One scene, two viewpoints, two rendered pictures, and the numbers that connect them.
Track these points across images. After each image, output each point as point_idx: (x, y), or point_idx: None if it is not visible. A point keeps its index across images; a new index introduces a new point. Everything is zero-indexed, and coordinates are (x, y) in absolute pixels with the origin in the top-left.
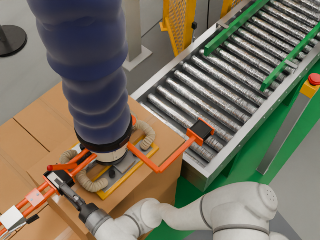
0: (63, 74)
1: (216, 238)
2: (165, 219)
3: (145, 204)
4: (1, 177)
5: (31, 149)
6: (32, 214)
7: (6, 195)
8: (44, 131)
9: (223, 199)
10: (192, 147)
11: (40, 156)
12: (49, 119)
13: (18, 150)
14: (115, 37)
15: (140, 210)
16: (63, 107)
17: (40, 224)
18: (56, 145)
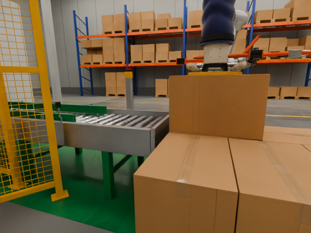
0: None
1: (236, 12)
2: (234, 36)
3: (228, 58)
4: (298, 165)
5: (245, 161)
6: (280, 143)
7: (299, 156)
8: (217, 160)
9: None
10: (158, 120)
11: (242, 154)
12: (200, 162)
13: (261, 167)
14: None
15: (232, 58)
16: (176, 160)
17: (277, 139)
18: (219, 150)
